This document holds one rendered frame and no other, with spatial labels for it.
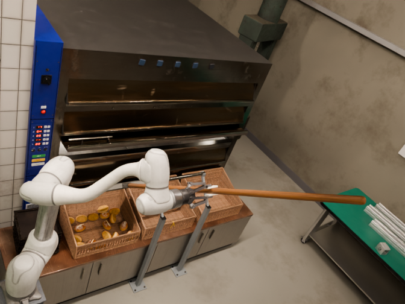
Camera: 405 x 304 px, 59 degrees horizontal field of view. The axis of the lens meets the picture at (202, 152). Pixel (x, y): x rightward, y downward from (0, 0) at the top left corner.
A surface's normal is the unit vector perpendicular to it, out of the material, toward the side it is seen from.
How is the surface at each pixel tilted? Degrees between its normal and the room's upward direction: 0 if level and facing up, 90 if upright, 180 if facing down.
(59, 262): 0
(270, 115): 90
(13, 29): 90
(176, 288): 0
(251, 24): 90
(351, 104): 90
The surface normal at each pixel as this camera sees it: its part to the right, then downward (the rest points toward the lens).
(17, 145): 0.53, 0.62
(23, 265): 0.30, -0.73
